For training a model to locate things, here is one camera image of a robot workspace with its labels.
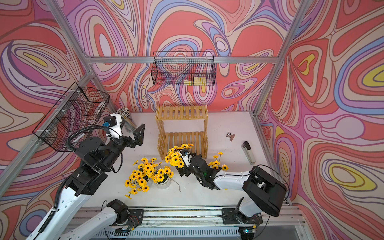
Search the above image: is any sunflower pot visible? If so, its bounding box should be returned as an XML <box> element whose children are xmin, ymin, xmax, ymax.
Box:
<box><xmin>125</xmin><ymin>158</ymin><xmax>159</xmax><ymax>199</ymax></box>
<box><xmin>165</xmin><ymin>144</ymin><xmax>194</xmax><ymax>169</ymax></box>
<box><xmin>208</xmin><ymin>152</ymin><xmax>229</xmax><ymax>171</ymax></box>
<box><xmin>152</xmin><ymin>166</ymin><xmax>174</xmax><ymax>190</ymax></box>

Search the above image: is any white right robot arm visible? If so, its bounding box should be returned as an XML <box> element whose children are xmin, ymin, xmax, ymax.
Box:
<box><xmin>171</xmin><ymin>149</ymin><xmax>288</xmax><ymax>225</ymax></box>

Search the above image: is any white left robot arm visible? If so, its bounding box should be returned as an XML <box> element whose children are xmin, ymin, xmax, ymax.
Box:
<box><xmin>28</xmin><ymin>124</ymin><xmax>146</xmax><ymax>240</ymax></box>

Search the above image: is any cup of pencils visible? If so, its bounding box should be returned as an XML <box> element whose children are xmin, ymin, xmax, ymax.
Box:
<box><xmin>116</xmin><ymin>108</ymin><xmax>137</xmax><ymax>133</ymax></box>

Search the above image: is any wooden two-tier shelf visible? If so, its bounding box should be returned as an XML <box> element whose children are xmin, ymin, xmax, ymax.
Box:
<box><xmin>155</xmin><ymin>106</ymin><xmax>209</xmax><ymax>158</ymax></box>

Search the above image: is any silver metal bulldog clip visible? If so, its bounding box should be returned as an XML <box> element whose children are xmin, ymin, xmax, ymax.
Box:
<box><xmin>226</xmin><ymin>132</ymin><xmax>235</xmax><ymax>142</ymax></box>

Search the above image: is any grey stapler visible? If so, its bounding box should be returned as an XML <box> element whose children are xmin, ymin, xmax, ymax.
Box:
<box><xmin>241</xmin><ymin>141</ymin><xmax>256</xmax><ymax>165</ymax></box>

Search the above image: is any yellow sticky notes pad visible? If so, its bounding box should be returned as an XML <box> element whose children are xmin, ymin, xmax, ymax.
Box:
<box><xmin>184</xmin><ymin>77</ymin><xmax>208</xmax><ymax>87</ymax></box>

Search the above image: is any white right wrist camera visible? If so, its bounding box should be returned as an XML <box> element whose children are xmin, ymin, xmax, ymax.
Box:
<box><xmin>180</xmin><ymin>149</ymin><xmax>192</xmax><ymax>168</ymax></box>

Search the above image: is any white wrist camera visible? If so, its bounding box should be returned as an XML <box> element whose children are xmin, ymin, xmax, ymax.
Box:
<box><xmin>103</xmin><ymin>114</ymin><xmax>123</xmax><ymax>139</ymax></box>
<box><xmin>180</xmin><ymin>149</ymin><xmax>192</xmax><ymax>168</ymax></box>

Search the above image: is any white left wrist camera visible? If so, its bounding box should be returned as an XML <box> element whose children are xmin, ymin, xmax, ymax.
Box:
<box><xmin>103</xmin><ymin>114</ymin><xmax>123</xmax><ymax>139</ymax></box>

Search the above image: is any black wire basket left wall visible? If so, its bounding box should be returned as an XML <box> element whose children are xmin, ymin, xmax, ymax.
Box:
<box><xmin>33</xmin><ymin>83</ymin><xmax>110</xmax><ymax>152</ymax></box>

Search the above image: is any black wire basket wall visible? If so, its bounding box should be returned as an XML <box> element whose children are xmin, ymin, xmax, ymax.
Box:
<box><xmin>151</xmin><ymin>51</ymin><xmax>217</xmax><ymax>87</ymax></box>
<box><xmin>33</xmin><ymin>83</ymin><xmax>110</xmax><ymax>152</ymax></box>

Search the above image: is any black wire basket back wall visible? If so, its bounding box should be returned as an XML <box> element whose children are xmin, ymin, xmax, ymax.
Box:
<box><xmin>151</xmin><ymin>51</ymin><xmax>217</xmax><ymax>87</ymax></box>

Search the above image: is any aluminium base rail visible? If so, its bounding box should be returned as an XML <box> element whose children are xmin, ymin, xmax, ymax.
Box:
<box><xmin>61</xmin><ymin>205</ymin><xmax>313</xmax><ymax>240</ymax></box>

